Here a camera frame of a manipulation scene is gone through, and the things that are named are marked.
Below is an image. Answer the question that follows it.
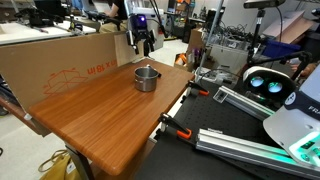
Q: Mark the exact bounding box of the white VR headset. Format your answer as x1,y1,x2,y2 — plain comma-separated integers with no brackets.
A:
242,66,296,103

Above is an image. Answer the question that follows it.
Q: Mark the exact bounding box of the large cardboard panel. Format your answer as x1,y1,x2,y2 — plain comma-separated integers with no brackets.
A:
0,32,144,110

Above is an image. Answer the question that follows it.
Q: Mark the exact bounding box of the near orange black clamp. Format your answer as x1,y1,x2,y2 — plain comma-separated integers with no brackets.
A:
158,113,192,139

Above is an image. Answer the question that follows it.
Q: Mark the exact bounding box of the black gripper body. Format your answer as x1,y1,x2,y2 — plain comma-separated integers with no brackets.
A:
126,14,155,46

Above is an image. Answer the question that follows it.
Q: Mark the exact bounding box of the near aluminium rail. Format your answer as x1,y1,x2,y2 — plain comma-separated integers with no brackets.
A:
196,129,320,180

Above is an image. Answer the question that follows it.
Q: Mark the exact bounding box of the orange black clamp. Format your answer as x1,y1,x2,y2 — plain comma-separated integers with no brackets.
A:
186,80,209,96
158,113,192,139

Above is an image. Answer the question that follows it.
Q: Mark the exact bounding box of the far orange black clamp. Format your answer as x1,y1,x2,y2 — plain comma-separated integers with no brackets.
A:
186,80,209,96

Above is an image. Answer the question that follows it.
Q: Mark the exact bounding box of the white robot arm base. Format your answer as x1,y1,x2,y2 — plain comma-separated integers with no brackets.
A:
263,66,320,169

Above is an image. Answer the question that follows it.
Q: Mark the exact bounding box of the seated person in black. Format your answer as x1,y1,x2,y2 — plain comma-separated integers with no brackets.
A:
99,0,128,33

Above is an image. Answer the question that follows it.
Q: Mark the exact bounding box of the silver metal pot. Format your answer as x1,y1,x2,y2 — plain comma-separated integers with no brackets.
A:
134,66,158,92

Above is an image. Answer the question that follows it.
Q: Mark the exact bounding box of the far aluminium rail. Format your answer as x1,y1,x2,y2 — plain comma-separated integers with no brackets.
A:
213,86,274,121

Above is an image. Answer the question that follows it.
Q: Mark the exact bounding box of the black perforated breadboard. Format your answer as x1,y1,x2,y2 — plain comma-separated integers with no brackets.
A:
135,82,320,180

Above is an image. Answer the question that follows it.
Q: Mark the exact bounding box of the aluminium rail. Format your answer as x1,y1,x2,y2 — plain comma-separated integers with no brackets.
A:
213,86,274,121
196,129,320,180

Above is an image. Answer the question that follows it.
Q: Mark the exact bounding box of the yellow bag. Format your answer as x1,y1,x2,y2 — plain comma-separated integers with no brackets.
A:
38,149,82,180

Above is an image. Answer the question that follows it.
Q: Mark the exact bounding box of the black camera tripod stand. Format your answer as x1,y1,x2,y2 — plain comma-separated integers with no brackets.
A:
243,0,312,79

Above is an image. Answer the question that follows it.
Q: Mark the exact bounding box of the person in brown jacket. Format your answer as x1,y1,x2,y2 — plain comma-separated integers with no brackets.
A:
291,63,318,78

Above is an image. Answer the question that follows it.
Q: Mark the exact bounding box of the blue plastic bin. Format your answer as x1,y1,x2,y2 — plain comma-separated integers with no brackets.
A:
263,40,292,58

